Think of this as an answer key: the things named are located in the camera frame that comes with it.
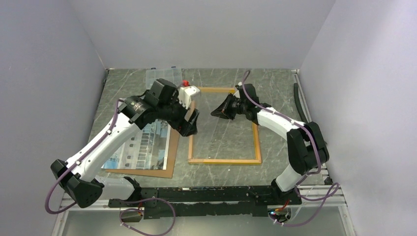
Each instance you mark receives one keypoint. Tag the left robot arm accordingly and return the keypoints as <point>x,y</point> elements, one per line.
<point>78,175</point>

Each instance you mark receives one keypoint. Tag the brown backing board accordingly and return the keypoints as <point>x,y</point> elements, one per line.
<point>167,173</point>

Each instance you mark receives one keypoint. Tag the clear plastic organizer box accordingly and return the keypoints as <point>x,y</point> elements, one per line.
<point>172,74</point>

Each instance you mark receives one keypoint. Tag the yellow wooden picture frame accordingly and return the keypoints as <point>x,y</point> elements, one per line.
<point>258,157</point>

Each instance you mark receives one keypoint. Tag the aluminium rail frame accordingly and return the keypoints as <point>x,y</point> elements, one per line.
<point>85,195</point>

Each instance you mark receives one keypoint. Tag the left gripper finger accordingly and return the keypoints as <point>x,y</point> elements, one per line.
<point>183,129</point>
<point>192,129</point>

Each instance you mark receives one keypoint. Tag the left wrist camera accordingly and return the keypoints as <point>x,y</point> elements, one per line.
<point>187,93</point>

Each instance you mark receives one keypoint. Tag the building photo print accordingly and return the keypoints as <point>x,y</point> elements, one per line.
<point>146,150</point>

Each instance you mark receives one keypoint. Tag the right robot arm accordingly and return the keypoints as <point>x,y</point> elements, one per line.
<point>307,149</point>

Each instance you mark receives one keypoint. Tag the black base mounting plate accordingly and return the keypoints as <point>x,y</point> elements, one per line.
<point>256,201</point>

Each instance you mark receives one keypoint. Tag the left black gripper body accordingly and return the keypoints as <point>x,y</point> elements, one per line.
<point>173,112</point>

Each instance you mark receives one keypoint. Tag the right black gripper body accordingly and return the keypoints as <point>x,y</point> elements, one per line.
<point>239,106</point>

